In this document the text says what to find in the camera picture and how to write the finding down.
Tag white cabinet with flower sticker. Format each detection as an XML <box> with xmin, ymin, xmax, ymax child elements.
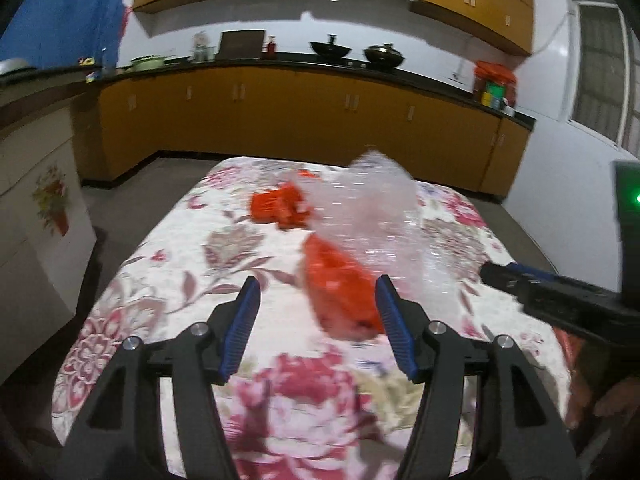
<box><xmin>0</xmin><ymin>87</ymin><xmax>98</xmax><ymax>386</ymax></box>

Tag black kitchen countertop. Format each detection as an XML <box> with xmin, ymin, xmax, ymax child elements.
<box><xmin>75</xmin><ymin>52</ymin><xmax>537</xmax><ymax>128</ymax></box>

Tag orange bag on jars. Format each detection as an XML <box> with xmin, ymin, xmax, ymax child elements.
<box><xmin>472</xmin><ymin>60</ymin><xmax>517</xmax><ymax>106</ymax></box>

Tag brown cutting board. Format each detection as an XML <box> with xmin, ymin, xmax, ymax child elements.
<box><xmin>219</xmin><ymin>30</ymin><xmax>264</xmax><ymax>58</ymax></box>

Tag barred window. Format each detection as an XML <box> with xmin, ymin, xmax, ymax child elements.
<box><xmin>567</xmin><ymin>0</ymin><xmax>640</xmax><ymax>161</ymax></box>

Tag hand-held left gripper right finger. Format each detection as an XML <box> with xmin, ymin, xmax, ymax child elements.
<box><xmin>375</xmin><ymin>274</ymin><xmax>583</xmax><ymax>480</ymax></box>

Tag black pot with lid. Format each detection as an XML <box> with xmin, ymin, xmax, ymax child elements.
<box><xmin>363</xmin><ymin>43</ymin><xmax>405</xmax><ymax>68</ymax></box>

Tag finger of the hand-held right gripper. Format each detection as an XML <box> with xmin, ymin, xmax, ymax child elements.
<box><xmin>506</xmin><ymin>261</ymin><xmax>565</xmax><ymax>282</ymax></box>
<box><xmin>479</xmin><ymin>261</ymin><xmax>532</xmax><ymax>307</ymax></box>

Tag black wok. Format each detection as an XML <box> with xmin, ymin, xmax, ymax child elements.
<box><xmin>310</xmin><ymin>34</ymin><xmax>352</xmax><ymax>63</ymax></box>

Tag blue cloth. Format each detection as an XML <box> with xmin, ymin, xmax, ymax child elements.
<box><xmin>0</xmin><ymin>0</ymin><xmax>128</xmax><ymax>68</ymax></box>

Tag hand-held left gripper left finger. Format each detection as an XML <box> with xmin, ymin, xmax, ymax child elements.
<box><xmin>56</xmin><ymin>276</ymin><xmax>262</xmax><ymax>480</ymax></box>

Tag glass jar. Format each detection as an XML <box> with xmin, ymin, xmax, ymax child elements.
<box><xmin>192</xmin><ymin>31</ymin><xmax>213</xmax><ymax>62</ymax></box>

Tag knotted orange plastic bag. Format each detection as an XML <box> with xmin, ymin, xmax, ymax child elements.
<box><xmin>300</xmin><ymin>234</ymin><xmax>386</xmax><ymax>337</ymax></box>

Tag clear bubble wrap bag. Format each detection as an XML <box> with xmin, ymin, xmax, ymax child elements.
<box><xmin>305</xmin><ymin>147</ymin><xmax>491</xmax><ymax>311</ymax></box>

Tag wooden lower cabinets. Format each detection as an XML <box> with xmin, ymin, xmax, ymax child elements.
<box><xmin>77</xmin><ymin>65</ymin><xmax>531</xmax><ymax>196</ymax></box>

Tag metal bowl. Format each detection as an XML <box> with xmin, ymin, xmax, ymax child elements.
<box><xmin>0</xmin><ymin>57</ymin><xmax>31</xmax><ymax>77</ymax></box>

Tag floral blanket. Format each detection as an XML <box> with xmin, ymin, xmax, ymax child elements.
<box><xmin>50</xmin><ymin>156</ymin><xmax>573</xmax><ymax>480</ymax></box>

